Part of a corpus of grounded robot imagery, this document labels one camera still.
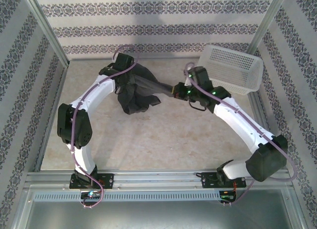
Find dark grey t-shirt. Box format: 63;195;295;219
114;64;175;115

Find white perforated plastic basket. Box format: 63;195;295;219
197;44;264;96

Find right controller board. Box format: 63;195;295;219
219;189;237;203

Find controller board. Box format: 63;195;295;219
219;189;237;203
81;190;101;200

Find grey sheet metal panel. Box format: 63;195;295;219
13;184;307;229

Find left controller board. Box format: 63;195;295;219
81;190;101;200

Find thin black right gripper cable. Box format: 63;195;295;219
187;99;209;113

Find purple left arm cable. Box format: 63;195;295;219
70;44;142;210

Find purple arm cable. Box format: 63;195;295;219
183;62;298;207
70;44;142;210

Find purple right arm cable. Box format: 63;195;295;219
183;62;298;207

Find aluminium frame post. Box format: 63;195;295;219
21;0;70;69
247;0;290;59

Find aluminium mounting rail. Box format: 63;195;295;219
24;170;291;189

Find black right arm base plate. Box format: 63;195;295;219
201;172;247;189

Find slotted grey cable duct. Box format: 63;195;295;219
32;190;223;202

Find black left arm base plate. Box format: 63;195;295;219
69;172;114;190

